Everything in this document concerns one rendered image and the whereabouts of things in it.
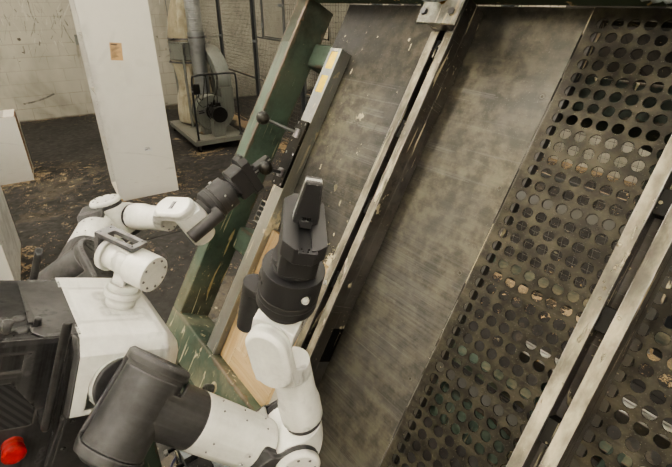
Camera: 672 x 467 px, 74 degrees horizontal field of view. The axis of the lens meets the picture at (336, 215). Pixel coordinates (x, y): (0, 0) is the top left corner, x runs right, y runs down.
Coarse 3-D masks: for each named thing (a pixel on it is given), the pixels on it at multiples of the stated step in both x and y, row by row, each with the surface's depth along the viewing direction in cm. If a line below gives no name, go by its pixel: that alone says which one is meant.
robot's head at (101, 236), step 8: (96, 232) 78; (104, 232) 79; (112, 232) 80; (120, 232) 80; (96, 240) 79; (104, 240) 80; (112, 240) 78; (120, 240) 78; (136, 240) 79; (144, 240) 80; (96, 248) 80; (128, 248) 77; (136, 248) 77
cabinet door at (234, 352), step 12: (276, 240) 127; (264, 252) 130; (324, 264) 113; (228, 336) 132; (240, 336) 128; (228, 348) 131; (240, 348) 128; (228, 360) 130; (240, 360) 126; (240, 372) 125; (252, 372) 121; (252, 384) 120; (264, 384) 117; (264, 396) 116
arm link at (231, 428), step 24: (216, 408) 69; (240, 408) 74; (264, 408) 81; (216, 432) 68; (240, 432) 70; (264, 432) 74; (216, 456) 69; (240, 456) 71; (264, 456) 72; (288, 456) 72; (312, 456) 74
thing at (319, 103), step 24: (336, 48) 125; (336, 72) 125; (312, 96) 127; (312, 120) 125; (312, 144) 128; (288, 192) 129; (264, 216) 130; (264, 240) 129; (240, 264) 133; (240, 288) 130; (216, 336) 133
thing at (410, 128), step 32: (448, 0) 92; (448, 32) 95; (448, 64) 97; (416, 96) 99; (416, 128) 97; (384, 160) 100; (416, 160) 101; (384, 192) 98; (352, 224) 101; (384, 224) 101; (352, 256) 99; (352, 288) 102; (320, 320) 101; (320, 352) 103
